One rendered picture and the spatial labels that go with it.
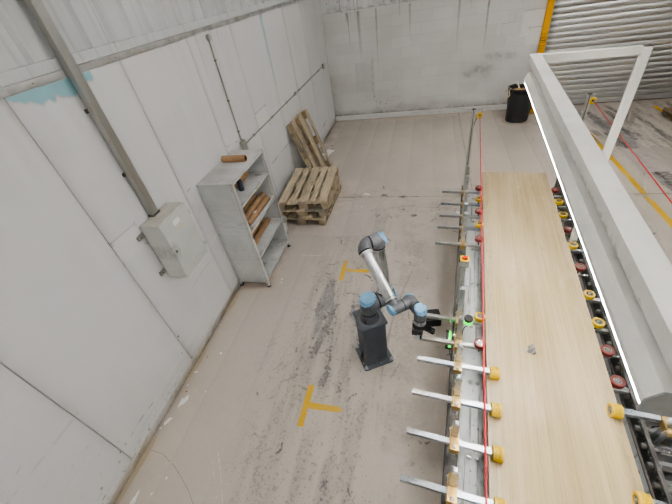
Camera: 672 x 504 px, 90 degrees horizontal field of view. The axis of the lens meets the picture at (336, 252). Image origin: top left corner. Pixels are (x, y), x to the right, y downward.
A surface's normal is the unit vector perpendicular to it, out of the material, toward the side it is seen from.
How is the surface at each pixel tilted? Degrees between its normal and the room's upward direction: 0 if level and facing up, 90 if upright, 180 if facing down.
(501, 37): 90
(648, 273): 0
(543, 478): 0
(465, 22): 90
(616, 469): 0
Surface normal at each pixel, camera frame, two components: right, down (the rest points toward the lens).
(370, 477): -0.14, -0.76
